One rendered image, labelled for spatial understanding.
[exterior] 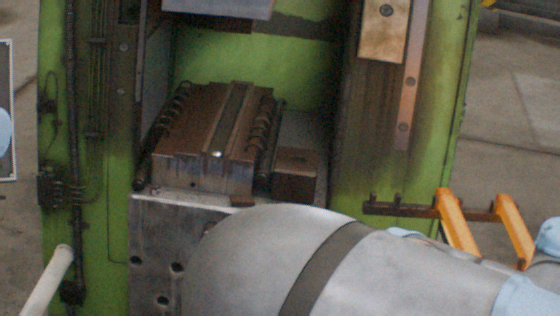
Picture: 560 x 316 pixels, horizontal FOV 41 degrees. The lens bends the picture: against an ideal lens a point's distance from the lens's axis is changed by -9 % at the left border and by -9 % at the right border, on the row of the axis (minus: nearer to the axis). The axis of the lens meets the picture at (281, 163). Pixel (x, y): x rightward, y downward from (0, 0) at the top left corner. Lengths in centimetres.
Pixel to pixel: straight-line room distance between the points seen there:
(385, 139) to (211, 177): 37
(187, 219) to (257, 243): 118
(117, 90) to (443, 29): 69
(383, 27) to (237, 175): 40
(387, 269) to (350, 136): 132
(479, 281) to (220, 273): 12
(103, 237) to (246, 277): 151
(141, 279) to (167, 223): 15
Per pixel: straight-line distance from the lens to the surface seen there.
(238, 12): 146
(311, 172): 156
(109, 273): 192
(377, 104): 165
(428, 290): 36
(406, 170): 172
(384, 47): 159
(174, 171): 159
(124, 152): 176
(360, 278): 36
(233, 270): 38
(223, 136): 166
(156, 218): 158
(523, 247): 138
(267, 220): 40
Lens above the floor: 165
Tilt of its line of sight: 25 degrees down
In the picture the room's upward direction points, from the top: 6 degrees clockwise
